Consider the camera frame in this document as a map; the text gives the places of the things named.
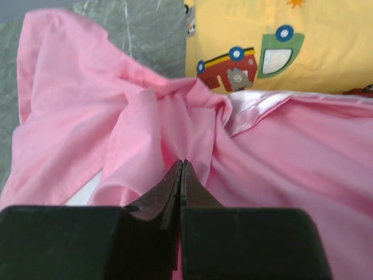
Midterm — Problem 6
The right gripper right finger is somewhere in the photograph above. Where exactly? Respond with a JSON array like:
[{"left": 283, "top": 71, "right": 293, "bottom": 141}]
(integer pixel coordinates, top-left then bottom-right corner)
[{"left": 180, "top": 160, "right": 224, "bottom": 209}]

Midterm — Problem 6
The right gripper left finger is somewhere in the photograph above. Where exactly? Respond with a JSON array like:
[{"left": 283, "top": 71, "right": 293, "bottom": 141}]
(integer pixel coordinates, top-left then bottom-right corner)
[{"left": 123, "top": 160, "right": 182, "bottom": 271}]

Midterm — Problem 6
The white pillow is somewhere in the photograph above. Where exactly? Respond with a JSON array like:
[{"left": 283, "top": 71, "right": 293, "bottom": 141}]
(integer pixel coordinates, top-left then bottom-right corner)
[{"left": 64, "top": 170, "right": 102, "bottom": 207}]

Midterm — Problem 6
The pink satin pillowcase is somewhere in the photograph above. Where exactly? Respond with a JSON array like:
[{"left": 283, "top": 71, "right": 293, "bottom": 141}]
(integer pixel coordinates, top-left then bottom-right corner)
[{"left": 1, "top": 9, "right": 372, "bottom": 279}]

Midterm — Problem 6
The yellow cartoon vehicle pillow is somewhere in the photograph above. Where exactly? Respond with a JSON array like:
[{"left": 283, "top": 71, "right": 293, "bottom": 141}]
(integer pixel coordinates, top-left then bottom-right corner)
[{"left": 184, "top": 1, "right": 372, "bottom": 93}]

